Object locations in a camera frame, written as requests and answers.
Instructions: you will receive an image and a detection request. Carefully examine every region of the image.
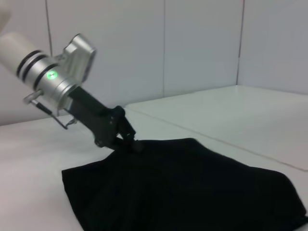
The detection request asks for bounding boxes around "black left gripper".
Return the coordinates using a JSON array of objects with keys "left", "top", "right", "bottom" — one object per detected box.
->
[{"left": 64, "top": 85, "right": 145, "bottom": 154}]

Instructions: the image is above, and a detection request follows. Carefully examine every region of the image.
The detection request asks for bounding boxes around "black t-shirt with FREE print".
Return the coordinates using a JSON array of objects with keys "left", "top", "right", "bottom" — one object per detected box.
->
[{"left": 61, "top": 137, "right": 308, "bottom": 231}]

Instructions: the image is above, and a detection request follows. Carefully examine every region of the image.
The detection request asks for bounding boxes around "left arm cable with plug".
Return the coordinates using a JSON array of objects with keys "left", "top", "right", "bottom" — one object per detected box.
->
[{"left": 23, "top": 90, "right": 78, "bottom": 130}]

